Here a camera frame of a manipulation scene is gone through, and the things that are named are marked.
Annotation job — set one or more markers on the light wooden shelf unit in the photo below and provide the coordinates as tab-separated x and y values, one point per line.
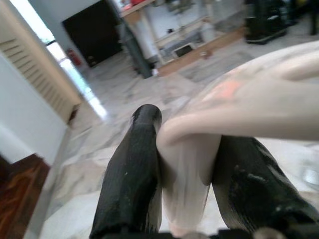
224	39

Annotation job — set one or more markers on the cream louvred door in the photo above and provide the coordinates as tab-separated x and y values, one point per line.
32	57

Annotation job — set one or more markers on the reddish brown wooden furniture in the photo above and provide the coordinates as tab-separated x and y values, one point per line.
17	194

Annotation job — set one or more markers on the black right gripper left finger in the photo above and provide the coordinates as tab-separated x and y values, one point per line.
132	169

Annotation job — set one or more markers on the black floor appliance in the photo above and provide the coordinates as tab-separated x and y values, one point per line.
264	20

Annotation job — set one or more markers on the white box-shaped appliance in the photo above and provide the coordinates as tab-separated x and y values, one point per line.
183	51

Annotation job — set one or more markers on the grey tall bin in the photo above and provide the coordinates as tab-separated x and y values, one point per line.
137	54

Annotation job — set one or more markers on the red fire extinguisher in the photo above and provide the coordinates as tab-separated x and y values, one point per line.
74	58

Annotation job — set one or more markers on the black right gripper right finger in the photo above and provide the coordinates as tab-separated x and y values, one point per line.
256	189

